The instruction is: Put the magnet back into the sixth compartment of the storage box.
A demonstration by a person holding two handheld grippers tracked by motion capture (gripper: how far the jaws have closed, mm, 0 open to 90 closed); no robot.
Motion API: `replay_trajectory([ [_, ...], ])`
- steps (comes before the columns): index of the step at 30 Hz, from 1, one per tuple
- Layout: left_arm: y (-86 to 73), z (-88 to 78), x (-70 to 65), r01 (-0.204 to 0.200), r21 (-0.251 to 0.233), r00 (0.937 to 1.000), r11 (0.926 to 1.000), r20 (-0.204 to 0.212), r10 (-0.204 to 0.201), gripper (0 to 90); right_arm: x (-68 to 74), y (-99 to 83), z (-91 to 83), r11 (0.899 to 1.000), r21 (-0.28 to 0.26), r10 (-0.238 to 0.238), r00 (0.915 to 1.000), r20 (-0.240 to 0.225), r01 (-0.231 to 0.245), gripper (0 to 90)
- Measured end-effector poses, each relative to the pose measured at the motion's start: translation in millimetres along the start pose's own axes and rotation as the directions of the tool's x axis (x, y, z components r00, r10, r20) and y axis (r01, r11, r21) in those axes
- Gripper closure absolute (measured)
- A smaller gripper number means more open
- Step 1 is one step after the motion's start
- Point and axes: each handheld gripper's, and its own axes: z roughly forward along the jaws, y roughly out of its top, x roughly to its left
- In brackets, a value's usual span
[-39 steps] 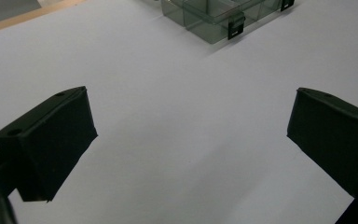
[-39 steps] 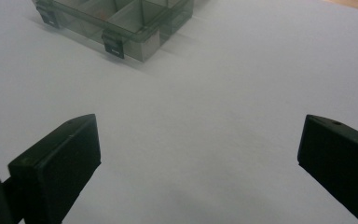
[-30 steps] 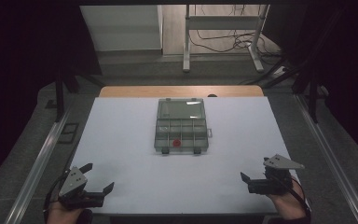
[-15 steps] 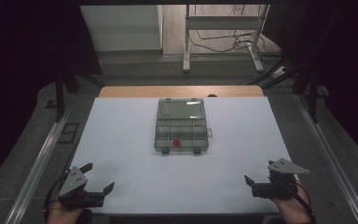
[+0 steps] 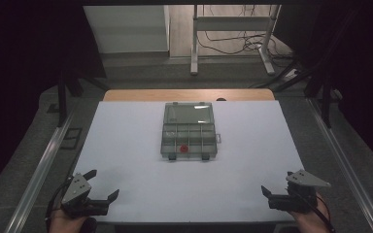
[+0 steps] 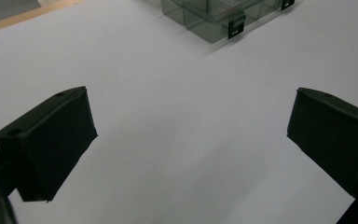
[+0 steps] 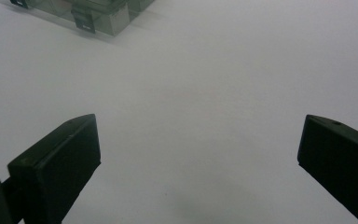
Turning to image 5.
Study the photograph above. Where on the red round washer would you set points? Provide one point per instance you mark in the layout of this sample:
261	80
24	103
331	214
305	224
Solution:
184	148

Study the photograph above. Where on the white desk frame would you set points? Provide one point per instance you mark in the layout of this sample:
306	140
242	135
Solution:
233	23

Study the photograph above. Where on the white cabinet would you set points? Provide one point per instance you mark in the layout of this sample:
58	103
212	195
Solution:
126	29

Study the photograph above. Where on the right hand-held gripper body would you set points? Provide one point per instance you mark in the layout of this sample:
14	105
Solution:
299	191

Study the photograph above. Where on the clear plastic compartment box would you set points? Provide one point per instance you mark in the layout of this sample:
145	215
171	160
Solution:
187	129

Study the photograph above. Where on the person's right hand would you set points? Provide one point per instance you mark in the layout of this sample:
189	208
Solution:
309	221

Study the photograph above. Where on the dark floor socket plate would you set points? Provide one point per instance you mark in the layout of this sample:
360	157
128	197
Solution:
72	138

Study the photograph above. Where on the person's left hand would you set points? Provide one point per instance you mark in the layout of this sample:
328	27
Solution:
64	224

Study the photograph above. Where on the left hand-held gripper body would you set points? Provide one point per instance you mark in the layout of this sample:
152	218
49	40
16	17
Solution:
76	194

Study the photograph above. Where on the wooden table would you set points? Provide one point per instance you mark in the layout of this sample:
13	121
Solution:
162	94

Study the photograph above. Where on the black stand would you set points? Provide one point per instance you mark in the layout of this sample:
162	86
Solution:
62	97
325	103

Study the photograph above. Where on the metal floor rail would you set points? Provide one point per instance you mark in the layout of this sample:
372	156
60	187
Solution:
39	174
346	165

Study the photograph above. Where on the white table sheet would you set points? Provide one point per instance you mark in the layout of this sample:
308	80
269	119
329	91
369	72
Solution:
239	168

